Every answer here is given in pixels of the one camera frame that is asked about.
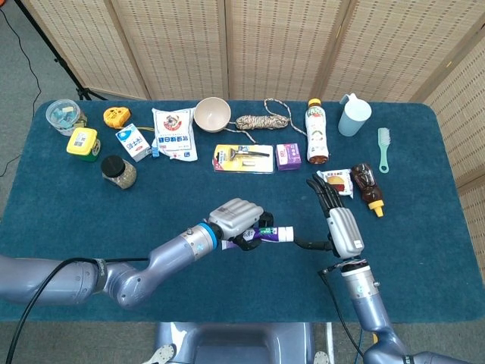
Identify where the yellow tape measure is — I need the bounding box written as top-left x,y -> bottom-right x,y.
102,106 -> 132,129

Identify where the grey-blue robot torso base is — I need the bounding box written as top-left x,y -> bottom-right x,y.
145,322 -> 330,364

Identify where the bamboo folding screen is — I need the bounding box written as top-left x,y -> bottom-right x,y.
20,0 -> 485,236

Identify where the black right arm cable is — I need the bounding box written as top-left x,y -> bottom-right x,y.
320,265 -> 367,359

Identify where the white table leg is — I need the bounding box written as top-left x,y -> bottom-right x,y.
324,322 -> 336,364

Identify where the green container with yellow lid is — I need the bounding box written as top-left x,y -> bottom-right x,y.
66,127 -> 102,163

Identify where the mint green brush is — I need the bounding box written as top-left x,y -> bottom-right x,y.
377,127 -> 391,174

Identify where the blue white carton box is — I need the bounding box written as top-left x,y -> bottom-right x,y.
114,123 -> 152,163

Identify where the beige bowl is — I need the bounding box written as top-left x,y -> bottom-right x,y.
193,96 -> 232,133

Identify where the black floor cable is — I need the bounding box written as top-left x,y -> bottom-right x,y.
0,7 -> 42,177

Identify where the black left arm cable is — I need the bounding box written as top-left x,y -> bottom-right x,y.
7,256 -> 149,364

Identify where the drink bottle with yellow cap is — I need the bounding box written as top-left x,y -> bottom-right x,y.
305,98 -> 330,165

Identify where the glass spice jar black lid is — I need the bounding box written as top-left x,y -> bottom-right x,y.
100,154 -> 138,190

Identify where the purple white toothpaste tube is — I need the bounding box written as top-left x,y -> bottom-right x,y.
221,225 -> 295,251

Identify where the black tripod stand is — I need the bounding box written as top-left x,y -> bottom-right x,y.
14,0 -> 109,102

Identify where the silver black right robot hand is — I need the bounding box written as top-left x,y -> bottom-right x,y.
294,172 -> 365,259

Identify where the clear plastic tub with blocks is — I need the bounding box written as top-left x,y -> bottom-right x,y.
45,99 -> 86,137

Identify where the braided rope bundle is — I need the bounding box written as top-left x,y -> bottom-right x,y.
223,97 -> 308,145

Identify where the purple box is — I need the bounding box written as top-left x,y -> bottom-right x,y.
275,143 -> 303,172

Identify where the blue felt table cover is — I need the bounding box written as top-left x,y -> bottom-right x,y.
0,99 -> 485,324

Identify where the light blue pitcher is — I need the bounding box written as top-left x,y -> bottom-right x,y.
337,93 -> 373,137

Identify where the white sugar bag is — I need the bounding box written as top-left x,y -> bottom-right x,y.
151,107 -> 199,162

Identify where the razor in blister pack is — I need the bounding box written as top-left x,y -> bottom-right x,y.
211,143 -> 275,175

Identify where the cake snack packet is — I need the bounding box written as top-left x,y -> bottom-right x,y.
316,168 -> 355,199

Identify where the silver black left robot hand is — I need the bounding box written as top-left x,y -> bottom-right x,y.
207,197 -> 274,253

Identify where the amber bear-shaped honey bottle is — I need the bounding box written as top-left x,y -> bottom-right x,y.
350,162 -> 385,218

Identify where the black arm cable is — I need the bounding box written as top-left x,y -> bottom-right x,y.
7,256 -> 149,364
320,265 -> 367,359

